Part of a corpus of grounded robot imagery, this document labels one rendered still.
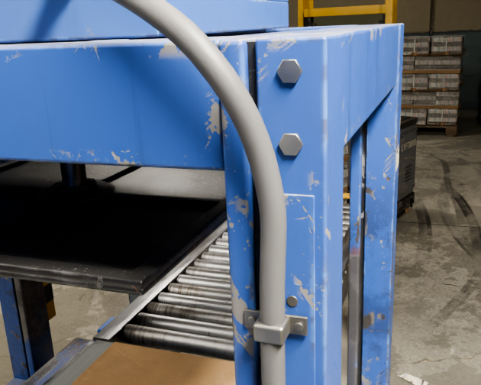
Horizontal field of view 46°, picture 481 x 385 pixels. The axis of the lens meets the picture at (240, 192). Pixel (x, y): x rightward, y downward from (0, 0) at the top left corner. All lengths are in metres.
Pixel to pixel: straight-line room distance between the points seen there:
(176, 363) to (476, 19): 8.65
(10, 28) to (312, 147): 0.38
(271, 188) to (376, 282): 0.72
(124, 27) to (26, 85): 0.13
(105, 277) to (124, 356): 0.85
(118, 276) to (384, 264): 0.61
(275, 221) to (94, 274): 0.27
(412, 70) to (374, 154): 7.00
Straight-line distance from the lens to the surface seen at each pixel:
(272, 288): 0.43
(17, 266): 0.68
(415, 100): 8.07
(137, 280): 0.59
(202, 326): 1.54
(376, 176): 1.03
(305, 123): 0.41
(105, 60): 0.47
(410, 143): 4.70
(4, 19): 0.67
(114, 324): 1.60
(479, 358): 3.00
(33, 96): 0.51
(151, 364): 1.41
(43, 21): 0.64
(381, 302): 1.12
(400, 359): 2.91
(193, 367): 1.38
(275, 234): 0.41
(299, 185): 0.42
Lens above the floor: 1.56
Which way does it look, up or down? 17 degrees down
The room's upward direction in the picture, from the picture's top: 3 degrees counter-clockwise
